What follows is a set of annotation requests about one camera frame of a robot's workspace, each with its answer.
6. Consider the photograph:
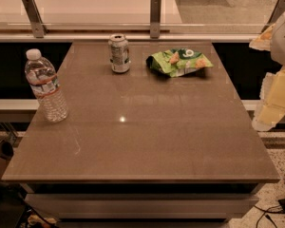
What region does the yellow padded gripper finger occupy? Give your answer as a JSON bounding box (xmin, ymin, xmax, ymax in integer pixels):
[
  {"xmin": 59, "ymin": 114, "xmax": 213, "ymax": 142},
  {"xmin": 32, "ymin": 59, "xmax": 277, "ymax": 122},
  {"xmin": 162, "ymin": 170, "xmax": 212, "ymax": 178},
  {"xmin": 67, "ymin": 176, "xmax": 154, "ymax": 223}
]
[{"xmin": 252, "ymin": 66, "xmax": 285, "ymax": 132}]

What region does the clear plastic water bottle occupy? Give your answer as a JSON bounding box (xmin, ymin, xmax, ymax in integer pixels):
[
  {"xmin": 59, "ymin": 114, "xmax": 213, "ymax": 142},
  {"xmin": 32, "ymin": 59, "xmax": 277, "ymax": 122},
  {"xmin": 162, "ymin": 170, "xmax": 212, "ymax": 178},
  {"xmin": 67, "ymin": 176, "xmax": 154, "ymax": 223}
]
[{"xmin": 25, "ymin": 48, "xmax": 68, "ymax": 123}]

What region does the green rice chip bag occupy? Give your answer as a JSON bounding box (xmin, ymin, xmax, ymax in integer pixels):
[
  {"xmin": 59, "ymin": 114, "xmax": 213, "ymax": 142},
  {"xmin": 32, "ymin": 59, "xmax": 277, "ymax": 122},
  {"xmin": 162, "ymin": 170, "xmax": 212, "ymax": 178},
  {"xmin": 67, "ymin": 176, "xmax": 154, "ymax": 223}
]
[{"xmin": 146, "ymin": 48, "xmax": 213, "ymax": 78}]

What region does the right metal railing bracket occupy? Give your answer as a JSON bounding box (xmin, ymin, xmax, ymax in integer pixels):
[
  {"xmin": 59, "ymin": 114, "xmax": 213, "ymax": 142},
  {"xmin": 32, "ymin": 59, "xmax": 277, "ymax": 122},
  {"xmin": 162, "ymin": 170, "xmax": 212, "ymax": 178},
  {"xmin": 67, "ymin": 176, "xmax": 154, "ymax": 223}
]
[{"xmin": 262, "ymin": 0, "xmax": 285, "ymax": 32}]

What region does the middle metal railing bracket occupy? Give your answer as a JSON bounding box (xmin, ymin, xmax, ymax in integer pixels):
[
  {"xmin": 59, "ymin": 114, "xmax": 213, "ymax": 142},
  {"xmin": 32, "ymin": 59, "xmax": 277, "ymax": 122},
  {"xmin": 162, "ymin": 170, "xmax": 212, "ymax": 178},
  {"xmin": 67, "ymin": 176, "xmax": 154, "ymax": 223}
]
[{"xmin": 150, "ymin": 0, "xmax": 162, "ymax": 39}]

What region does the left metal railing bracket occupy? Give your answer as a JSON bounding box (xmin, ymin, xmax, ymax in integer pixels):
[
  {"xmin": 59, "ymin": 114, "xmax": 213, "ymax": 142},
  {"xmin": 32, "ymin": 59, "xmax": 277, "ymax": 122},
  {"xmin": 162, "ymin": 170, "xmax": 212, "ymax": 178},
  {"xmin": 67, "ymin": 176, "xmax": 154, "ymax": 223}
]
[{"xmin": 22, "ymin": 0, "xmax": 48, "ymax": 38}]

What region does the glass railing panel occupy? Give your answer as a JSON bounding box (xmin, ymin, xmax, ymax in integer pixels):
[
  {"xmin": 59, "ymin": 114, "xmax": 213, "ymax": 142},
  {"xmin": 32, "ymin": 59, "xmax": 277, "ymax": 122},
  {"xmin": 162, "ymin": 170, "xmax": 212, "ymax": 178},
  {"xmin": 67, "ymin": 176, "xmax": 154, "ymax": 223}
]
[{"xmin": 0, "ymin": 0, "xmax": 276, "ymax": 33}]

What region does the silver soda can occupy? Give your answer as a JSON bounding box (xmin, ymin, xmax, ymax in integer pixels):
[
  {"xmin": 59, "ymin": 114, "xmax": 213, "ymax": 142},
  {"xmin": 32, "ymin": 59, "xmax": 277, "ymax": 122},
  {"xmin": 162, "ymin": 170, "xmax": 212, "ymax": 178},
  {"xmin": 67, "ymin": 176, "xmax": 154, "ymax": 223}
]
[{"xmin": 108, "ymin": 33, "xmax": 130, "ymax": 73}]

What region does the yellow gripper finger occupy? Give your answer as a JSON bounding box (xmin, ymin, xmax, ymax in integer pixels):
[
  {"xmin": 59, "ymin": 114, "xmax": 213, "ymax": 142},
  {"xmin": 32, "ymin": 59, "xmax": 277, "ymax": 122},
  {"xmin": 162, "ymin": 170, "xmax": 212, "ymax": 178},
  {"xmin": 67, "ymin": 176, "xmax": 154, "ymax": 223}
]
[{"xmin": 249, "ymin": 25, "xmax": 275, "ymax": 51}]

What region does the metal railing bracket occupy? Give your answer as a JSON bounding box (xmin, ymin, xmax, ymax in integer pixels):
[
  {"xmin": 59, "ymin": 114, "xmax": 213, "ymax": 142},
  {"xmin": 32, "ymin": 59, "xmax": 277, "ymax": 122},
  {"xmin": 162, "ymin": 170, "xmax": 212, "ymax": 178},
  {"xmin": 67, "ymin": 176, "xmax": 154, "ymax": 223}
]
[
  {"xmin": 262, "ymin": 0, "xmax": 285, "ymax": 32},
  {"xmin": 150, "ymin": 0, "xmax": 162, "ymax": 39},
  {"xmin": 22, "ymin": 0, "xmax": 48, "ymax": 38}
]

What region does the brown box at left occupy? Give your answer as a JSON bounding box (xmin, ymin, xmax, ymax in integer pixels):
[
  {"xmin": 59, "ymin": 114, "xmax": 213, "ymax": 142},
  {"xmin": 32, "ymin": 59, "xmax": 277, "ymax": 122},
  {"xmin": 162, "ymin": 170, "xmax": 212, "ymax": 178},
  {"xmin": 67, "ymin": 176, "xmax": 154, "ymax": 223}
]
[{"xmin": 0, "ymin": 140, "xmax": 13, "ymax": 179}]

